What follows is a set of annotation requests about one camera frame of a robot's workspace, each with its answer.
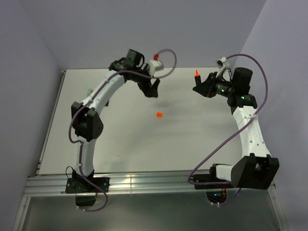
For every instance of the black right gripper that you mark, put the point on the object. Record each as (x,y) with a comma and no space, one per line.
(207,86)

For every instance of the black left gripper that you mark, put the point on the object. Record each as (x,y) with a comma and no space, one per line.
(148,90)

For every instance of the black orange tip highlighter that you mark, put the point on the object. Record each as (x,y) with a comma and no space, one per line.
(197,78)

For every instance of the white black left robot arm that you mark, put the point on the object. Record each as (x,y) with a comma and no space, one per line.
(86,121)

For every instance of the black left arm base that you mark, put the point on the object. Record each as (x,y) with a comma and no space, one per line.
(86,194)

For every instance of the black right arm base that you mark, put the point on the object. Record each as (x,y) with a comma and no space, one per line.
(216,189)

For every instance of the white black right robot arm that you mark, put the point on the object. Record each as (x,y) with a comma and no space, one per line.
(256,168)

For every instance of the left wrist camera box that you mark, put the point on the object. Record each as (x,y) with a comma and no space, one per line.
(155,65)

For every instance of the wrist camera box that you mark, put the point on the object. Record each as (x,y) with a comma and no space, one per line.
(155,65)
(223,65)

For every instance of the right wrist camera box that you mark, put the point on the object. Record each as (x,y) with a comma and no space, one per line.
(223,65)

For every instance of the aluminium front rail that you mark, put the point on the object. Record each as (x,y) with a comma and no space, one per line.
(117,183)

